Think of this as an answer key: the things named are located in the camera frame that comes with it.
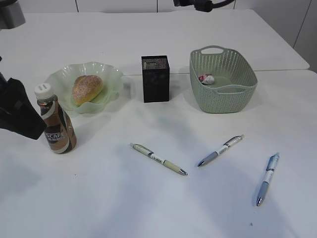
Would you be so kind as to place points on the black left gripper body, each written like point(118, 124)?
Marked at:
point(3, 92)

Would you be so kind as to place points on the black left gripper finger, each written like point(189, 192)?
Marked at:
point(20, 116)

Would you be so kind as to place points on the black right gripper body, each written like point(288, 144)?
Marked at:
point(181, 3)

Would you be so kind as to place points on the brown Nescafe coffee bottle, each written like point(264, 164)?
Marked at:
point(59, 133)

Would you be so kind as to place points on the sugared bread roll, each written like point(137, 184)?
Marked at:
point(86, 88)

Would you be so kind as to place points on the pink paper ball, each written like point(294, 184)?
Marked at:
point(205, 77)

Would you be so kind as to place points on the grey paper ball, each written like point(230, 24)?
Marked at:
point(209, 82)

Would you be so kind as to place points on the cream white ballpoint pen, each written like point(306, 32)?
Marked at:
point(150, 154)

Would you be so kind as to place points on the green wavy glass plate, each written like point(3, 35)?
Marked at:
point(63, 80)

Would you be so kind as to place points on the black square pen holder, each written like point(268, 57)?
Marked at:
point(155, 79)

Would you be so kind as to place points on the green plastic woven basket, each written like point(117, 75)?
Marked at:
point(235, 81)

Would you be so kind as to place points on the grey white ballpoint pen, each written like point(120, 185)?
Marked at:
point(234, 140)

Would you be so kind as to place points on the blue white ballpoint pen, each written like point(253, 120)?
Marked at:
point(269, 172)

